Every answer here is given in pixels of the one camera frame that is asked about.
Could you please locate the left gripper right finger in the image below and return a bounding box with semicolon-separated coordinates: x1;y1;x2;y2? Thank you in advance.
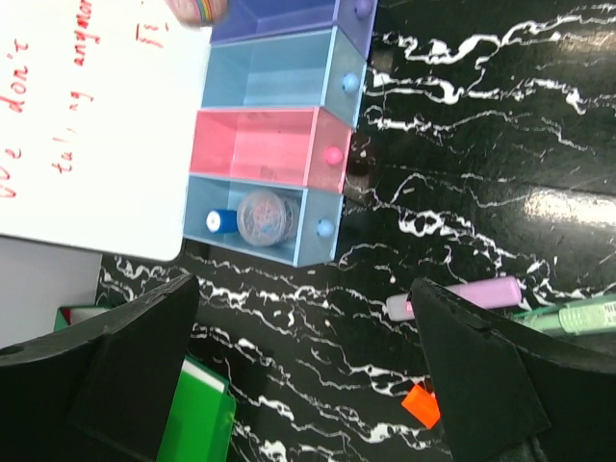
411;279;615;461

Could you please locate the purple bin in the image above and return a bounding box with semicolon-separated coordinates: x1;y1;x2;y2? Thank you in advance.
211;0;377;56

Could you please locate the light green folder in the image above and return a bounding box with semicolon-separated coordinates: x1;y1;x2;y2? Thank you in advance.
157;356;236;462

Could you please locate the pink bin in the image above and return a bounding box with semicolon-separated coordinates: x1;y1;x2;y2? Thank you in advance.
190;108;351;193

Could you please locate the pink transparent stapler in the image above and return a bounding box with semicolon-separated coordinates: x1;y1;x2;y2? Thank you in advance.
165;0;228;27

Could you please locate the green white correction tape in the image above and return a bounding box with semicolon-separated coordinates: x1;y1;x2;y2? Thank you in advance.
512;295;615;337

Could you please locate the small clear glue bottle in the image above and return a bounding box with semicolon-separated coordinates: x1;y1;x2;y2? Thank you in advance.
205;189;300;247

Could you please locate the green ring binder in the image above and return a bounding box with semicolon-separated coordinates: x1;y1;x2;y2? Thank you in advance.
53;306;110;332

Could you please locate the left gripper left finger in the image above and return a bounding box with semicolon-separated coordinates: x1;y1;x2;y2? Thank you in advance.
1;274;199;461

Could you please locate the orange black marker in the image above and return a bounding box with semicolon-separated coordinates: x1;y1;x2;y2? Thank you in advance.
401;384;441;429

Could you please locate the light blue bin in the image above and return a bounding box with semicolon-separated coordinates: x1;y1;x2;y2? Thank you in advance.
201;27;367;128
184;174;344;268

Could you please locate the white dry-erase board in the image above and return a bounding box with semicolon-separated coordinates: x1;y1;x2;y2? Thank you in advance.
1;1;211;262

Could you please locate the black marble pattern mat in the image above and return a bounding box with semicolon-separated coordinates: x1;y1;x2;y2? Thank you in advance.
97;1;615;461

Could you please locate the pink eraser stick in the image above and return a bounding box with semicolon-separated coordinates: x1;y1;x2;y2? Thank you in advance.
385;276;524;322

